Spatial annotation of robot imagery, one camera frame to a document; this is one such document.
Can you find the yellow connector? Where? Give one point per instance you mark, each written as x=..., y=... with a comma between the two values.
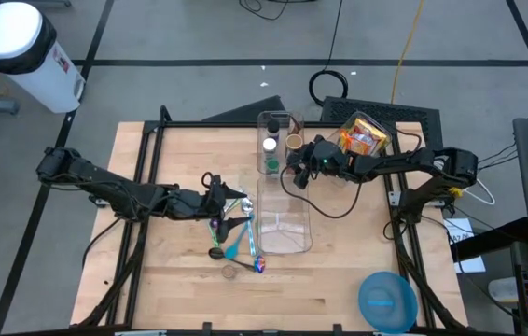
x=454, y=191

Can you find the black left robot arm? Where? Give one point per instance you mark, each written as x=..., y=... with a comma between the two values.
x=105, y=186

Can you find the white paper sheet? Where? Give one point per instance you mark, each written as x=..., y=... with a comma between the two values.
x=462, y=231

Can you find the purple jar black lid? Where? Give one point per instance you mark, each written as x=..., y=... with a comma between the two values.
x=273, y=127

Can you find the blue plastic bowl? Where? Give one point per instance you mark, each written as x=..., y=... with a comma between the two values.
x=387, y=303

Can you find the yellow ramen noodle packet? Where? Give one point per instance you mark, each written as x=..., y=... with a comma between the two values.
x=373, y=130

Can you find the green lid spice jar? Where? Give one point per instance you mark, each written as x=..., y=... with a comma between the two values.
x=272, y=164

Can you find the teal spoon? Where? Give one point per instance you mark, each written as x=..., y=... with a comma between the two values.
x=231, y=252

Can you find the white trash bin black rim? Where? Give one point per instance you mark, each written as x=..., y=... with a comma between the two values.
x=17, y=37

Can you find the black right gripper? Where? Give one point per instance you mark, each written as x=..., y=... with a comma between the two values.
x=309, y=163

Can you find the brown ramen noodle packet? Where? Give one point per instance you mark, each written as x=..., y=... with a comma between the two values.
x=364, y=140

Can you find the white lid seasoning jar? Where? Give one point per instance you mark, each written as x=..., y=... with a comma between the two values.
x=269, y=144

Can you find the iridescent metal spoon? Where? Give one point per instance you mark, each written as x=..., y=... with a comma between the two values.
x=213, y=237

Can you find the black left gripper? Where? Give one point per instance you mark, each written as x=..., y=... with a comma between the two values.
x=212, y=205

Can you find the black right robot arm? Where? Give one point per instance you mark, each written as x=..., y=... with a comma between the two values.
x=399, y=161

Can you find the small clear glass jar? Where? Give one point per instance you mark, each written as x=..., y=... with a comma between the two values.
x=229, y=271

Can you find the dark metal spoon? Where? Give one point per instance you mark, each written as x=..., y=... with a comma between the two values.
x=216, y=253

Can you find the clear plastic storage bin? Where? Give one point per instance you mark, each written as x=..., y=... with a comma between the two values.
x=284, y=233
x=280, y=116
x=380, y=126

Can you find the orange ramen noodle packet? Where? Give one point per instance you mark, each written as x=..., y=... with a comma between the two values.
x=350, y=142

